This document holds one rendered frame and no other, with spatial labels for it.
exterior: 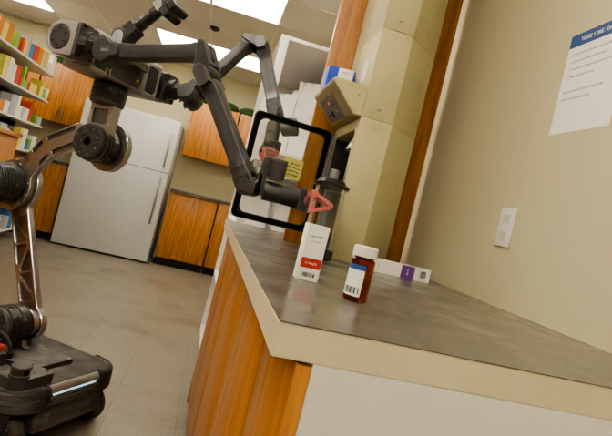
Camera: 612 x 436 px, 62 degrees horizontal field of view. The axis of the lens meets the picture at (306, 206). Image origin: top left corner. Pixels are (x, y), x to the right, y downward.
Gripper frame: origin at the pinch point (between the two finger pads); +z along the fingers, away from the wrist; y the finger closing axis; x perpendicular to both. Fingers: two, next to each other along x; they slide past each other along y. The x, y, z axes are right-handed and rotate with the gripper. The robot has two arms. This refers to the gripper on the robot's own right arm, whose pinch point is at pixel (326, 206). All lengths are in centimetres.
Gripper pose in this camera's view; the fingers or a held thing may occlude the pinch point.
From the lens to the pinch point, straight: 151.0
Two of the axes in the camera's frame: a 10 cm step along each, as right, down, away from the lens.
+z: 9.5, 2.4, 1.9
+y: -1.9, -0.2, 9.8
